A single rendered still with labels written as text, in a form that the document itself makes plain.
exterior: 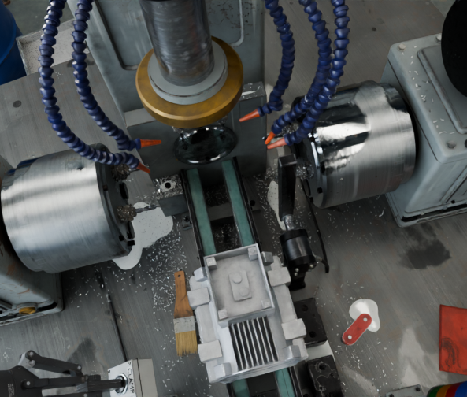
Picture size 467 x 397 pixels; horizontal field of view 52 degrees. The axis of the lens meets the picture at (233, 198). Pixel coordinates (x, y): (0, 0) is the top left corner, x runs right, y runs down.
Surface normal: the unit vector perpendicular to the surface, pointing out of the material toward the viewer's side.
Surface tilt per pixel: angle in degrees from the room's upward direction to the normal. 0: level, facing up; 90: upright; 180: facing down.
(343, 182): 62
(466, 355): 2
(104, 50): 90
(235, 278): 0
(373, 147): 36
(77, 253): 73
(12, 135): 0
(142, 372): 54
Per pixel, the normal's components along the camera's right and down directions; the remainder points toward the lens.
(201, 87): -0.06, -0.42
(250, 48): 0.22, 0.88
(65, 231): 0.12, 0.35
